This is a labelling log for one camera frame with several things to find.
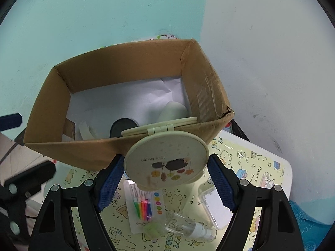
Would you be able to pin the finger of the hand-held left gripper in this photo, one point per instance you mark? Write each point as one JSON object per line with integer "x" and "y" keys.
{"x": 31, "y": 177}
{"x": 10, "y": 121}

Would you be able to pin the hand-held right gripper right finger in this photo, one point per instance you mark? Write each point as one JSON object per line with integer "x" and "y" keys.
{"x": 221, "y": 185}

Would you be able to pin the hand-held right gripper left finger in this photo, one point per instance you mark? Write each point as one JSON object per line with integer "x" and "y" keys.
{"x": 111, "y": 185}

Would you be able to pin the clear rectangular plastic case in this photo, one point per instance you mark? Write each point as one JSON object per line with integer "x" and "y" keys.
{"x": 213, "y": 206}

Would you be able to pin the clear spray bottle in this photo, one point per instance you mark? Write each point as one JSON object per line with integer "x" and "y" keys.
{"x": 180, "y": 224}

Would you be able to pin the black round object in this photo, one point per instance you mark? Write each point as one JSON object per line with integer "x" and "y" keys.
{"x": 121, "y": 126}

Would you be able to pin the round cream compact mirror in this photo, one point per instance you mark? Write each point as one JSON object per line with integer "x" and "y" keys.
{"x": 167, "y": 157}

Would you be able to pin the white cylindrical bottle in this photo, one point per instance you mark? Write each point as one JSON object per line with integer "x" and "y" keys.
{"x": 171, "y": 111}

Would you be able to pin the brown cardboard box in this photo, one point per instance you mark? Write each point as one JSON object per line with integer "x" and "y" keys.
{"x": 157, "y": 57}

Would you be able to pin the yellow cartoon printed mat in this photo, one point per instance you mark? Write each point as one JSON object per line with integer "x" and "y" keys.
{"x": 251, "y": 162}

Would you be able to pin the small green plastic piece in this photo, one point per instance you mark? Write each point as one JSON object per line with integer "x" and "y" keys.
{"x": 151, "y": 230}

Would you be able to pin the white folding table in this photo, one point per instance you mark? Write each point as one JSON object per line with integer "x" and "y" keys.
{"x": 288, "y": 188}

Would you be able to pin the white paper sheet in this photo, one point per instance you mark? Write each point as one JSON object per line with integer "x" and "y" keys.
{"x": 117, "y": 102}

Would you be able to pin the blue foil balloon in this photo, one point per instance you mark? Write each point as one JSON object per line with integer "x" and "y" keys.
{"x": 306, "y": 222}

